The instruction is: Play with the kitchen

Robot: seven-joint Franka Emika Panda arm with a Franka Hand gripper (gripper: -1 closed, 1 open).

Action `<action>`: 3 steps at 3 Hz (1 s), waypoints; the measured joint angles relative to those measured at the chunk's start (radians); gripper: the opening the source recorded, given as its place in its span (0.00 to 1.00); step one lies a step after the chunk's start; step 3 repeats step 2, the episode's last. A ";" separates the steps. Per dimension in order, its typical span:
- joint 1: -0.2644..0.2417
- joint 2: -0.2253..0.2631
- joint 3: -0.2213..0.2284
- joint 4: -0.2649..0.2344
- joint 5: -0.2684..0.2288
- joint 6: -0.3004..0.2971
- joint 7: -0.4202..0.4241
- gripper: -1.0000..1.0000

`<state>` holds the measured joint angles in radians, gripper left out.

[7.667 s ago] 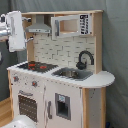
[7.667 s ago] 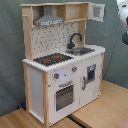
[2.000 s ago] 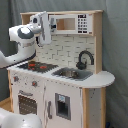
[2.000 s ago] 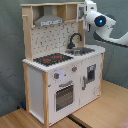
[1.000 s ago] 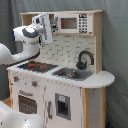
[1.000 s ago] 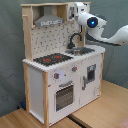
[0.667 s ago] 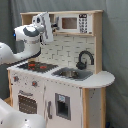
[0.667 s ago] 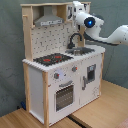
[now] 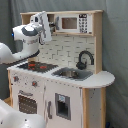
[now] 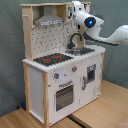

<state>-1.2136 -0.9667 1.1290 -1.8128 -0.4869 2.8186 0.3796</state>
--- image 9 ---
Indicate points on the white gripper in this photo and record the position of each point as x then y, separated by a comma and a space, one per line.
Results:
40, 21

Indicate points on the white microwave door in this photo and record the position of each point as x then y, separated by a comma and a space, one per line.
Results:
74, 23

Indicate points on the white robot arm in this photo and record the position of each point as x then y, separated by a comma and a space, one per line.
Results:
31, 35

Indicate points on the wooden toy kitchen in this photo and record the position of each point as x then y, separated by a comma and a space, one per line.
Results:
65, 83

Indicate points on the black stovetop red burners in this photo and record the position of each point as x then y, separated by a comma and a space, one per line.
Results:
38, 66

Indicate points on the black toy faucet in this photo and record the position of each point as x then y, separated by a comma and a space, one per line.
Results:
82, 63

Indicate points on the grey toy sink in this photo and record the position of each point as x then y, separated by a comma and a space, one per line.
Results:
71, 73

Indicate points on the left red stove knob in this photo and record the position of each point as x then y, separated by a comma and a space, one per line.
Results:
16, 78

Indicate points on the red stove knob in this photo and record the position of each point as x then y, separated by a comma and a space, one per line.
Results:
34, 83
16, 78

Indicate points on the right red stove knob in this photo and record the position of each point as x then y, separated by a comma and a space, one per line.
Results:
34, 83

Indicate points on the oven door with window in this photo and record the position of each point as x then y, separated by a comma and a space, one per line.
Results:
27, 103

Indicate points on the grey ice dispenser panel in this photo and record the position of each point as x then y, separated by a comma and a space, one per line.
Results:
62, 104

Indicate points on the white cabinet door grey handle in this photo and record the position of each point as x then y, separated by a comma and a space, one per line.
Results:
54, 121

